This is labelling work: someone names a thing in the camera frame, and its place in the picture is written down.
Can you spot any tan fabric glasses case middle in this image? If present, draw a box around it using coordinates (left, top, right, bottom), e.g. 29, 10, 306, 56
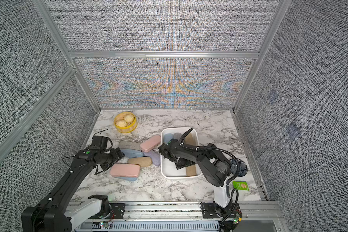
127, 157, 152, 167

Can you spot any bun in steamer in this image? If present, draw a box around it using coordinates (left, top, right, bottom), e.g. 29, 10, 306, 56
116, 119, 128, 127
124, 114, 135, 124

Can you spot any pink hard glasses case upper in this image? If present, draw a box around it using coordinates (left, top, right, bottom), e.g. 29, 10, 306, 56
140, 135, 161, 152

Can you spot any light blue glasses case back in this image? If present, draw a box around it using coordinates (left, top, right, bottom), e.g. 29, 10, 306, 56
163, 133, 174, 144

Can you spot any green snack packet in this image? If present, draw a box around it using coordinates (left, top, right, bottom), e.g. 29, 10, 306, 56
233, 181, 249, 191

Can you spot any pink hard glasses case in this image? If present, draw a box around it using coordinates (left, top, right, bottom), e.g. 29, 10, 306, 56
140, 135, 161, 152
110, 163, 141, 177

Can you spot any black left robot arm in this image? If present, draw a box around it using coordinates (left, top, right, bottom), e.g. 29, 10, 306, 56
21, 135, 125, 232

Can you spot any bun left in steamer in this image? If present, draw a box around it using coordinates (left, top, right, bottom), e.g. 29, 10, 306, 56
116, 119, 128, 127

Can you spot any purple fabric glasses case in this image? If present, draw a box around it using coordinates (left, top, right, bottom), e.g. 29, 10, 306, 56
143, 150, 161, 166

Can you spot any blue fabric glasses case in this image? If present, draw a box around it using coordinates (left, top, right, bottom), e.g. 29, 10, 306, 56
114, 177, 138, 182
121, 149, 144, 158

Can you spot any bun right in steamer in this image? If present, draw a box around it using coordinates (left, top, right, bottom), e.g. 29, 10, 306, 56
124, 114, 135, 124

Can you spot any pink hard glasses case lower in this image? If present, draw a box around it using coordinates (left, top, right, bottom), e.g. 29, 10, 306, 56
110, 163, 141, 177

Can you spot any grey fabric glasses case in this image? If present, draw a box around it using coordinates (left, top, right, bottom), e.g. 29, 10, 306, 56
173, 132, 182, 141

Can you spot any tan fabric glasses case front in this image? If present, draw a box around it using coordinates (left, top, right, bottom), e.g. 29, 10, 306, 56
186, 165, 197, 177

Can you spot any white plastic storage box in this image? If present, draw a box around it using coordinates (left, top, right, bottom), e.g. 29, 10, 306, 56
160, 127, 203, 179

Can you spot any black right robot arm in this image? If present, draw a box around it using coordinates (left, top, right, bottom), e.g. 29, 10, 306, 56
159, 139, 241, 209

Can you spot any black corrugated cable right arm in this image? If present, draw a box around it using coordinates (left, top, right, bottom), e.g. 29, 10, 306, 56
178, 127, 241, 221

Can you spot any yellow bamboo steamer basket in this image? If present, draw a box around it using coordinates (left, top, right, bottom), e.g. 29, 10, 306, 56
114, 112, 138, 133

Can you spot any aluminium mounting rail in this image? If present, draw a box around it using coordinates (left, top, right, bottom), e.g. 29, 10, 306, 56
62, 199, 287, 231

